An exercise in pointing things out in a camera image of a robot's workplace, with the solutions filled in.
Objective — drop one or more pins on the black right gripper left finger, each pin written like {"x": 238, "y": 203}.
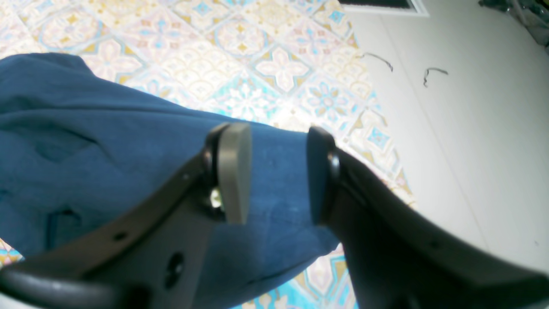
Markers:
{"x": 151, "y": 257}

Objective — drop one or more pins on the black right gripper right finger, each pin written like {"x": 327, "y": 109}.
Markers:
{"x": 397, "y": 259}

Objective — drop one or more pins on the dark blue t-shirt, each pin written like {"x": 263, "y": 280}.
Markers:
{"x": 78, "y": 151}

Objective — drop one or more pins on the patterned tablecloth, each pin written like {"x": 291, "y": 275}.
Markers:
{"x": 290, "y": 64}

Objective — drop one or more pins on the white floor vent box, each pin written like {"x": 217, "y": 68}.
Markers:
{"x": 387, "y": 7}

